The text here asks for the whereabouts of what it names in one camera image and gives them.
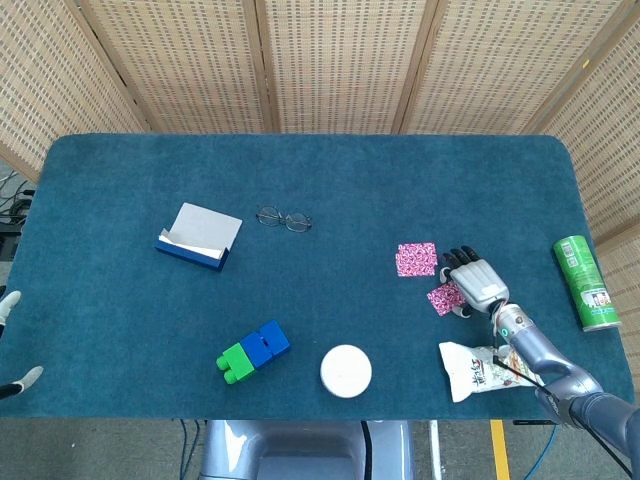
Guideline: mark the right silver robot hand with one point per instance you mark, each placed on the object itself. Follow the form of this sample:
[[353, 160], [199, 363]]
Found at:
[[477, 285]]

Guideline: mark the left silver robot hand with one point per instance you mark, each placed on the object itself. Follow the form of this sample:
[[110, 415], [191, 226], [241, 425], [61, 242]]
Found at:
[[9, 306]]

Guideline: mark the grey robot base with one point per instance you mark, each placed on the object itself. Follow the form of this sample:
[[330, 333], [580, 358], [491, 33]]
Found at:
[[300, 450]]

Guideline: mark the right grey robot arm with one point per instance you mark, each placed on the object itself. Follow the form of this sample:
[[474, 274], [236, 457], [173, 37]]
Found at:
[[540, 350]]

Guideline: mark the blue white box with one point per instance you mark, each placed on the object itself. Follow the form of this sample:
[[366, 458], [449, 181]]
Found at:
[[200, 230]]

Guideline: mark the black power strip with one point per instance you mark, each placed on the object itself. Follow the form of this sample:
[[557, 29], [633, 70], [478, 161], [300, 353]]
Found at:
[[7, 245]]

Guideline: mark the white snack bag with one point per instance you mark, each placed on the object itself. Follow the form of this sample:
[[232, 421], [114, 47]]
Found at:
[[465, 375]]

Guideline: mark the green cylindrical can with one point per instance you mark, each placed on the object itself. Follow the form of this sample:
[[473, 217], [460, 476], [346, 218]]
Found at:
[[582, 280]]

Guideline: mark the black flat bar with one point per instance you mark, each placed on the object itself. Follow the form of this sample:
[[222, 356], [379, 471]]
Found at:
[[530, 422]]

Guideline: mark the clear plastic binder clip jar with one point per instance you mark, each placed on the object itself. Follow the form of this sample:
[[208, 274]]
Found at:
[[346, 370]]

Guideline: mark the white table leg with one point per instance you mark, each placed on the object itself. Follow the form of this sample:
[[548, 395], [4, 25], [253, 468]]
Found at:
[[434, 445]]

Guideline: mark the blue felt table cover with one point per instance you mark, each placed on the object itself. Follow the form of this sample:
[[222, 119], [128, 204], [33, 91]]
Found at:
[[350, 175]]

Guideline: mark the woven folding screen panel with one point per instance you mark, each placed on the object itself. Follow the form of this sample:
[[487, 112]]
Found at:
[[500, 65], [345, 65], [50, 75], [190, 65], [610, 150]]

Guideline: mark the blue toy brick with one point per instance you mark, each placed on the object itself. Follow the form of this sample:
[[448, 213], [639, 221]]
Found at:
[[275, 337], [255, 350]]

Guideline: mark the green toy brick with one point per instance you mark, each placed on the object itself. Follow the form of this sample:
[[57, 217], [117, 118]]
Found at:
[[240, 362]]

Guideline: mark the thin black frame glasses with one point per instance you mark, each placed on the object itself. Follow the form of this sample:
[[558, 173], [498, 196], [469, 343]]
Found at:
[[270, 216]]

